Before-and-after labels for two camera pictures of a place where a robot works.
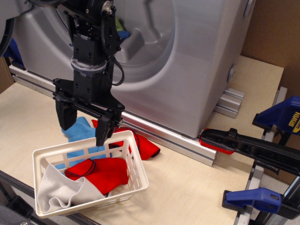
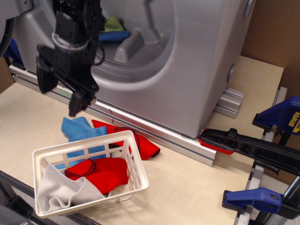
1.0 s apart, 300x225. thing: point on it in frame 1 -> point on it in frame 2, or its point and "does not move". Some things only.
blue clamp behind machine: [13, 52] does not move
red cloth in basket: [105, 174] does not move
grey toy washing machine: [178, 57] does not move
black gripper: [90, 92] -> [73, 63]
